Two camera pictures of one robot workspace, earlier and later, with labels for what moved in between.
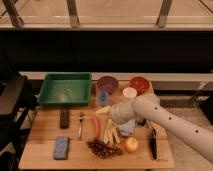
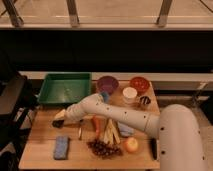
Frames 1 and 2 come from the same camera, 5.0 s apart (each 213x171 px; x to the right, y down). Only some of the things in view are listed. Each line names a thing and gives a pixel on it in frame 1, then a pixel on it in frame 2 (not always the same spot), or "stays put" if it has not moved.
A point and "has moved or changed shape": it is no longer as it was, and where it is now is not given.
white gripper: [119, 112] to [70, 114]
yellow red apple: [131, 144] stays put
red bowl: [141, 84] stays put
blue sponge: [61, 148] stays put
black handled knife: [154, 143] stays put
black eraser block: [65, 119] has moved or changed shape
